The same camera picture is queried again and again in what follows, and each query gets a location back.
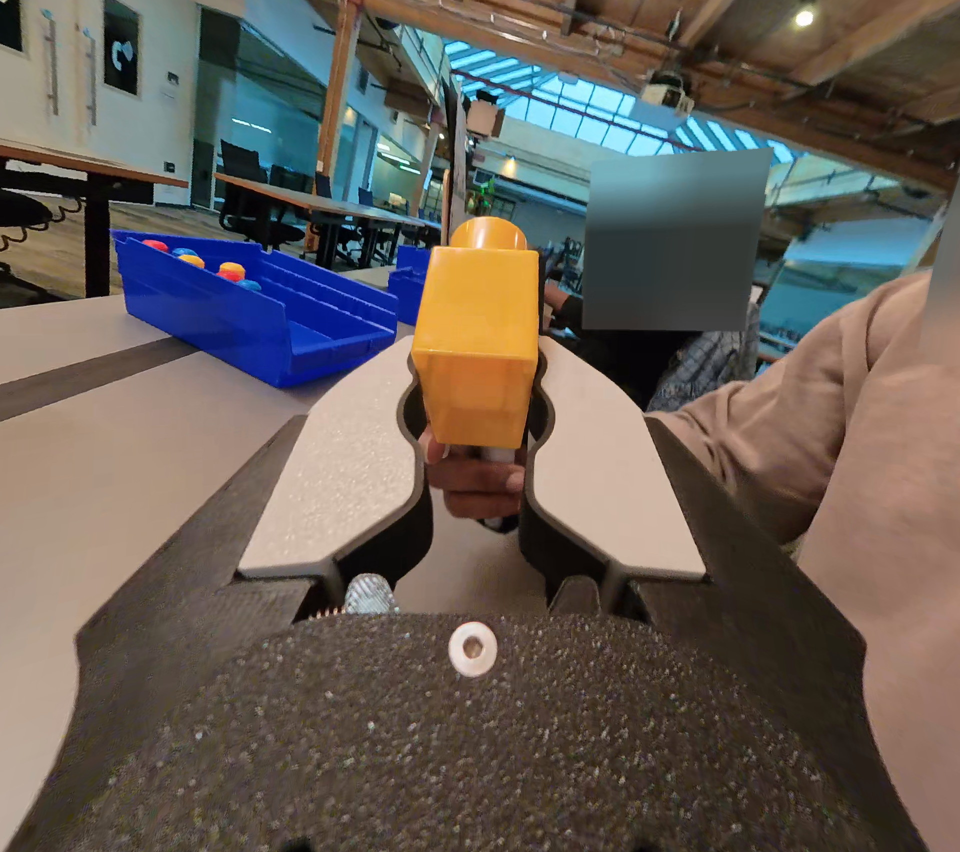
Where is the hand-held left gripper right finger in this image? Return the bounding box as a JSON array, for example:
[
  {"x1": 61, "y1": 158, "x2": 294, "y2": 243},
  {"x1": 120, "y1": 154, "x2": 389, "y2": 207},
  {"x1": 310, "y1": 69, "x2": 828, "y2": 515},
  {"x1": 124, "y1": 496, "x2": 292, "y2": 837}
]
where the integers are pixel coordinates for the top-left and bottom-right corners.
[{"x1": 517, "y1": 335, "x2": 709, "y2": 609}]

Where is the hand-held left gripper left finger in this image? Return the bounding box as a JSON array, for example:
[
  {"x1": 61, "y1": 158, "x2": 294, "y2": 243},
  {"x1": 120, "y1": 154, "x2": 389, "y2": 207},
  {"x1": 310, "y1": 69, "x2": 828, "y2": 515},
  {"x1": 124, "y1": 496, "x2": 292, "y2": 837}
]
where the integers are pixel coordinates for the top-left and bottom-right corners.
[{"x1": 236, "y1": 333, "x2": 436, "y2": 602}]

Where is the yellow mega block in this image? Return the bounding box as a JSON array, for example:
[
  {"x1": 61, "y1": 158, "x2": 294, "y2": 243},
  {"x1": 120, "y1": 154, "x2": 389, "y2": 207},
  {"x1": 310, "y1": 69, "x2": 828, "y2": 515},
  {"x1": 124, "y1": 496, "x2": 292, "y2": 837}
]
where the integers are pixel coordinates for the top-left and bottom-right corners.
[{"x1": 410, "y1": 217, "x2": 543, "y2": 450}]

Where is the person's right forearm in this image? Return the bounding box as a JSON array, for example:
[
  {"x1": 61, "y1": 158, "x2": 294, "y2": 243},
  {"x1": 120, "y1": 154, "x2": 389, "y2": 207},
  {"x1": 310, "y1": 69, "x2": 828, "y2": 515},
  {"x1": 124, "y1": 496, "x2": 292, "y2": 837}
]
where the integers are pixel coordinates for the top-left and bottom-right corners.
[{"x1": 645, "y1": 269, "x2": 935, "y2": 547}]

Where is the pile of mega blocks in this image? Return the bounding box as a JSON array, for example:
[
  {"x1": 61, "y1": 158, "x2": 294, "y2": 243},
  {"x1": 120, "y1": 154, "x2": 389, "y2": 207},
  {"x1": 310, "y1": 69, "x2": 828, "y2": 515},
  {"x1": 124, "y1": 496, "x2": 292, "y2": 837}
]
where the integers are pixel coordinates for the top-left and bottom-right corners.
[{"x1": 141, "y1": 237, "x2": 264, "y2": 292}]

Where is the person's right hand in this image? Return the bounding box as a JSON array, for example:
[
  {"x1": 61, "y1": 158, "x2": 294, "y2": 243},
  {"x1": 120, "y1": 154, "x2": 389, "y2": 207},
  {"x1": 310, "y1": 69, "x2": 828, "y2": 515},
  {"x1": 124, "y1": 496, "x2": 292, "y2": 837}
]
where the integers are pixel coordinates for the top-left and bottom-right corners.
[{"x1": 418, "y1": 432, "x2": 528, "y2": 523}]

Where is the wood-top office desk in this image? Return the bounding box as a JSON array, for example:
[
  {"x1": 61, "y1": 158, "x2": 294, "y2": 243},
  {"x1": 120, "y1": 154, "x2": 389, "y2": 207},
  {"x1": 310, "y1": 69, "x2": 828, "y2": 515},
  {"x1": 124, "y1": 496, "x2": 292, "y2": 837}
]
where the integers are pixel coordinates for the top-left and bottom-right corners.
[
  {"x1": 0, "y1": 138, "x2": 190, "y2": 300},
  {"x1": 213, "y1": 172, "x2": 444, "y2": 270}
]

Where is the pale upright pole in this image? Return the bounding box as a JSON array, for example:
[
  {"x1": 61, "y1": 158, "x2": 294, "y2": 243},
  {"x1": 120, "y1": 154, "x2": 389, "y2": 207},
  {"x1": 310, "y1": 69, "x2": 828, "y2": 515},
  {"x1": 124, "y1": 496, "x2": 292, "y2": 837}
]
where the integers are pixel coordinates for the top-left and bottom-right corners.
[{"x1": 442, "y1": 80, "x2": 472, "y2": 246}]

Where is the white ceiling device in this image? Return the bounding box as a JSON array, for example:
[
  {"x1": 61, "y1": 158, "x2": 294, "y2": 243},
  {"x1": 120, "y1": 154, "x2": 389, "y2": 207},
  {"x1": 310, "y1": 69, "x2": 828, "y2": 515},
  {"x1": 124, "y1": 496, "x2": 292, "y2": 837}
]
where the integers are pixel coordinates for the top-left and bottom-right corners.
[{"x1": 639, "y1": 66, "x2": 697, "y2": 112}]

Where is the wooden support post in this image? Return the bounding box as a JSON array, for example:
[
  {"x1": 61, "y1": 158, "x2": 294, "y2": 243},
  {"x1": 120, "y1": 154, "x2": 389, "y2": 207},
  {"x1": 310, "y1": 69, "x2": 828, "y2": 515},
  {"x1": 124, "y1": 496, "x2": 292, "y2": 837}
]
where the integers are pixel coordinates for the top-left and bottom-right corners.
[{"x1": 316, "y1": 0, "x2": 363, "y2": 178}]

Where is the metal door handle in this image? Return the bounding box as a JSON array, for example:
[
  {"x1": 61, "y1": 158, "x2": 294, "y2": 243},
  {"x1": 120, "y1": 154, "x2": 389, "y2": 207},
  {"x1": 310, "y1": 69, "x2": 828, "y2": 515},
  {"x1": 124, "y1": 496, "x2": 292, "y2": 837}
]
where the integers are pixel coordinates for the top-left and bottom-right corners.
[
  {"x1": 78, "y1": 27, "x2": 100, "y2": 127},
  {"x1": 41, "y1": 8, "x2": 61, "y2": 118}
]

